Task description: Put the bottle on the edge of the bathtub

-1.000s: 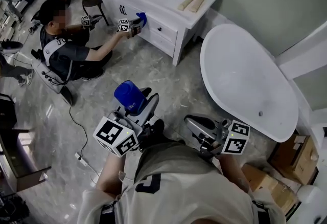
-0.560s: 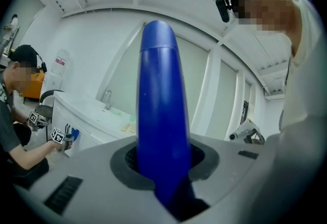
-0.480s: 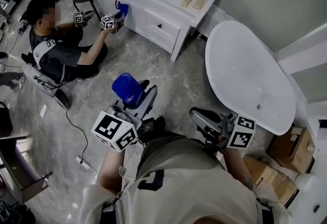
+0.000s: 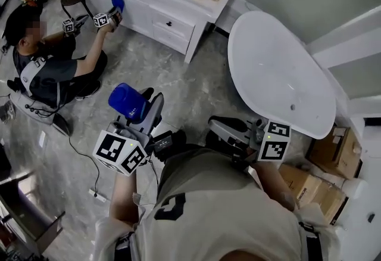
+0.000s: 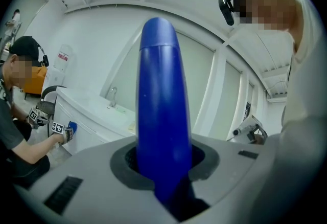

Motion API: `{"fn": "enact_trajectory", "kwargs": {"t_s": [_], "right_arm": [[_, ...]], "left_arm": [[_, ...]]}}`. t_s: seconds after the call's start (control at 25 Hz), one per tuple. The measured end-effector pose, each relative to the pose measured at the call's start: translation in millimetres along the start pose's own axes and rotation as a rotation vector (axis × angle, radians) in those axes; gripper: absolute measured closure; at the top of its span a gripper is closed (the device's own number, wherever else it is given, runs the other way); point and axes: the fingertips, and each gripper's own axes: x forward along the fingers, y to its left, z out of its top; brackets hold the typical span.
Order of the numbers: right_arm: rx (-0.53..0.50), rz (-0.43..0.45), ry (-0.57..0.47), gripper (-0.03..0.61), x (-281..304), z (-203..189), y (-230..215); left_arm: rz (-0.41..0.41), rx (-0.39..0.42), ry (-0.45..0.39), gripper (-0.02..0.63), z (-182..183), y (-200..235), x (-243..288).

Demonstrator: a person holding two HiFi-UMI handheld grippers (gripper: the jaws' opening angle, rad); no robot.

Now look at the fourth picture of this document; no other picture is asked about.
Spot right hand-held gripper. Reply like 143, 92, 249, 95
208, 115, 291, 165

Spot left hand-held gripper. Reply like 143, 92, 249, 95
92, 87, 165, 177

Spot blue cup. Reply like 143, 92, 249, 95
107, 82, 152, 122

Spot white bathtub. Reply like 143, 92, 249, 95
227, 10, 337, 140

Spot person's left forearm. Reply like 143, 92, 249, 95
108, 172, 140, 226

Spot person's right forearm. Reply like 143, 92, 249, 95
251, 161, 297, 212

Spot person's black trousers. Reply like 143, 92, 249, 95
165, 130, 230, 162

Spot person's beige vest torso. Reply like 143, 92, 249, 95
93, 148, 342, 261

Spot white power strip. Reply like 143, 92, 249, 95
88, 188, 107, 203

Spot cardboard box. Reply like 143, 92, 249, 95
306, 125, 364, 180
278, 163, 348, 225

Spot white rolling stool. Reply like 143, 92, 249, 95
7, 77, 74, 137

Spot dark wooden cabinet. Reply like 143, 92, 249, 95
0, 170, 66, 256

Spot black waist recorder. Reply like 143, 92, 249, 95
152, 130, 174, 153

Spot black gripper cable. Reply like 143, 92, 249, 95
147, 151, 160, 186

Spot black floor cable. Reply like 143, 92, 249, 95
68, 135, 101, 195

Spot black shoulder strap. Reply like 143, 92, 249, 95
114, 231, 135, 261
298, 222, 324, 261

